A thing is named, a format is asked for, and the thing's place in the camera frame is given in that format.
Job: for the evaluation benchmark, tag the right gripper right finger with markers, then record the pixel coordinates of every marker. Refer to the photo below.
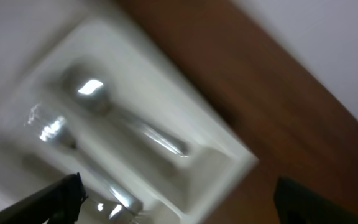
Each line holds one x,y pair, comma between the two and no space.
297,204

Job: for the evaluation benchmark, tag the white plastic cutlery tray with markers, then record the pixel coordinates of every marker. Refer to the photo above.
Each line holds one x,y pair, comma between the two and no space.
173,189

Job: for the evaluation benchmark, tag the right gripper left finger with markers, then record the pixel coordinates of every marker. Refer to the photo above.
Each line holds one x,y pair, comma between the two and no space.
59,203

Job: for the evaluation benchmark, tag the steel fork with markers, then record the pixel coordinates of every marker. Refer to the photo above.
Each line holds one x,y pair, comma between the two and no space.
96,209

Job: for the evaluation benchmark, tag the large steel spoon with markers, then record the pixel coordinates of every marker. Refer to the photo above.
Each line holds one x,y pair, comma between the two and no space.
52,127
92,93

